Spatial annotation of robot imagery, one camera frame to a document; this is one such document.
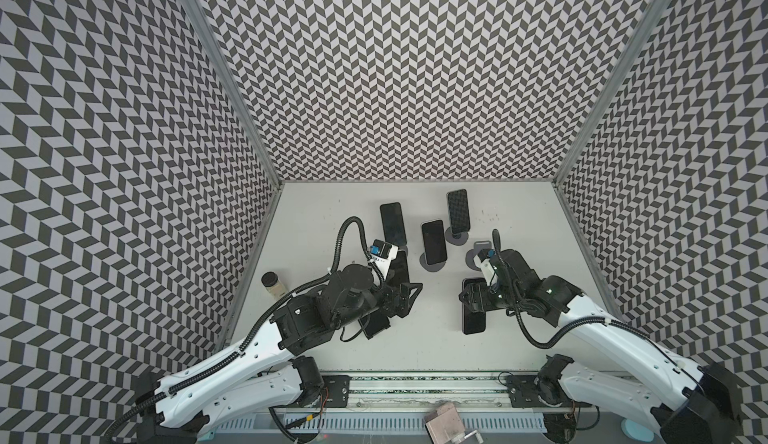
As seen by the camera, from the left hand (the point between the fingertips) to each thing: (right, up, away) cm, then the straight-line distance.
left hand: (407, 284), depth 66 cm
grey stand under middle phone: (+8, -2, +27) cm, 29 cm away
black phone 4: (-2, +2, +3) cm, 5 cm away
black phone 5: (-8, -14, +13) cm, 21 cm away
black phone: (-4, +12, +26) cm, 29 cm away
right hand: (+18, -9, +11) cm, 22 cm away
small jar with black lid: (-37, -3, +14) cm, 40 cm away
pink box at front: (+8, -31, -1) cm, 32 cm away
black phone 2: (+17, +16, +27) cm, 36 cm away
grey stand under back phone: (+18, +5, +36) cm, 41 cm away
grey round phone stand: (+22, +2, +30) cm, 37 cm away
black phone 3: (+17, -13, +11) cm, 24 cm away
